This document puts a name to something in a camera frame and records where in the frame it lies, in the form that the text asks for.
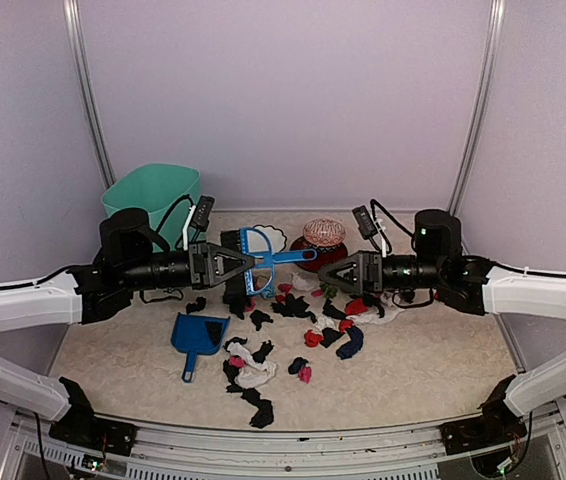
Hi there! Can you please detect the black paper scrap front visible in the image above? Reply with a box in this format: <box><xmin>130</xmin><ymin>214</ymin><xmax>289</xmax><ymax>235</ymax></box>
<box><xmin>241</xmin><ymin>388</ymin><xmax>274</xmax><ymax>429</ymax></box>

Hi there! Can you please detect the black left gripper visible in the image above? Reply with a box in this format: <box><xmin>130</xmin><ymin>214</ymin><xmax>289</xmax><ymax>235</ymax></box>
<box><xmin>120</xmin><ymin>239</ymin><xmax>254</xmax><ymax>291</ymax></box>

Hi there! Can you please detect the pink patterned inverted bowl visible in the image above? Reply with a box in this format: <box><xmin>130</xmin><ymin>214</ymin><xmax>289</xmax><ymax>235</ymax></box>
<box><xmin>302</xmin><ymin>218</ymin><xmax>346</xmax><ymax>248</ymax></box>

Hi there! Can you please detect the teal plastic waste bin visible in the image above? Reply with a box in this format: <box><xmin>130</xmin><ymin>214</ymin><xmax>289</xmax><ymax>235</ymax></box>
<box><xmin>101</xmin><ymin>163</ymin><xmax>201</xmax><ymax>249</ymax></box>

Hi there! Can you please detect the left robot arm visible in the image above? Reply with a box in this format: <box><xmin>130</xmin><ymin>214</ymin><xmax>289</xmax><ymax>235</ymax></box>
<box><xmin>0</xmin><ymin>208</ymin><xmax>255</xmax><ymax>445</ymax></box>

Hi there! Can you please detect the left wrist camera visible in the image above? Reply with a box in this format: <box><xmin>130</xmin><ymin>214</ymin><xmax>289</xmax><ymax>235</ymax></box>
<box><xmin>182</xmin><ymin>195</ymin><xmax>215</xmax><ymax>251</ymax></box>

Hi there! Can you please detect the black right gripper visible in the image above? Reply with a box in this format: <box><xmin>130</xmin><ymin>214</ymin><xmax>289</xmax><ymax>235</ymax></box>
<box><xmin>319</xmin><ymin>250</ymin><xmax>445</xmax><ymax>296</ymax></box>

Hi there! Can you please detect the red paper scrap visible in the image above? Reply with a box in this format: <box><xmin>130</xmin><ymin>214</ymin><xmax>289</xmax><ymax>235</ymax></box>
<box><xmin>304</xmin><ymin>330</ymin><xmax>324</xmax><ymax>348</ymax></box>

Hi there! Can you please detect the black scrap in dustpan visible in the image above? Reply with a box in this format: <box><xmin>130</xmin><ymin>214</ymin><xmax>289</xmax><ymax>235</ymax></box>
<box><xmin>204</xmin><ymin>321</ymin><xmax>225</xmax><ymax>347</ymax></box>

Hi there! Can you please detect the white paper scrap centre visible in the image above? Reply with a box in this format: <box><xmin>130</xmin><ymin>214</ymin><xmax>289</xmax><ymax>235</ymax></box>
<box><xmin>291</xmin><ymin>273</ymin><xmax>318</xmax><ymax>292</ymax></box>

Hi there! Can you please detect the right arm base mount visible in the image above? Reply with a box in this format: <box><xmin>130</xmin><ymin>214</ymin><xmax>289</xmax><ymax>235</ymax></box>
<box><xmin>439</xmin><ymin>375</ymin><xmax>528</xmax><ymax>455</ymax></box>

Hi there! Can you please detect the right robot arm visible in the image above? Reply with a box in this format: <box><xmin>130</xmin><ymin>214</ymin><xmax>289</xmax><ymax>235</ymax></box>
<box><xmin>318</xmin><ymin>209</ymin><xmax>566</xmax><ymax>444</ymax></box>

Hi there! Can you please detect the white scalloped bowl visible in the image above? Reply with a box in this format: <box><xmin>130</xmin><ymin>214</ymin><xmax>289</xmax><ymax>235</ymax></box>
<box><xmin>254</xmin><ymin>225</ymin><xmax>287</xmax><ymax>252</ymax></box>

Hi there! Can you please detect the black scrap near bin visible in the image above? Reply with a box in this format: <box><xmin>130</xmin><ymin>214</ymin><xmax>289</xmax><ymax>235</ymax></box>
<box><xmin>185</xmin><ymin>296</ymin><xmax>207</xmax><ymax>314</ymax></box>

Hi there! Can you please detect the pink and navy scrap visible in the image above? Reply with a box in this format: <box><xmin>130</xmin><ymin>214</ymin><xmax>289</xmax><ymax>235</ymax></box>
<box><xmin>287</xmin><ymin>357</ymin><xmax>312</xmax><ymax>384</ymax></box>

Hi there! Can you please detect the blue plastic dustpan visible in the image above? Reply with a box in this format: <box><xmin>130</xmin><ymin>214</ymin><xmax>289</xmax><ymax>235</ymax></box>
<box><xmin>170</xmin><ymin>313</ymin><xmax>230</xmax><ymax>383</ymax></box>

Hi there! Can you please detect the red patterned bowl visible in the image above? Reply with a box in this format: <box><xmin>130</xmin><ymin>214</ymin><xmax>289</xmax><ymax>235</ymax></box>
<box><xmin>290</xmin><ymin>236</ymin><xmax>349</xmax><ymax>273</ymax></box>

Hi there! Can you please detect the blue hand brush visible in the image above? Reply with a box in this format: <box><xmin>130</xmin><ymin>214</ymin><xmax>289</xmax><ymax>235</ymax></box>
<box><xmin>220</xmin><ymin>227</ymin><xmax>318</xmax><ymax>302</ymax></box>

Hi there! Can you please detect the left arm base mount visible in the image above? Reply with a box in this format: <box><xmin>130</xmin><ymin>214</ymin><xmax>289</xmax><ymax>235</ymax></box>
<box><xmin>49</xmin><ymin>377</ymin><xmax>138</xmax><ymax>457</ymax></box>

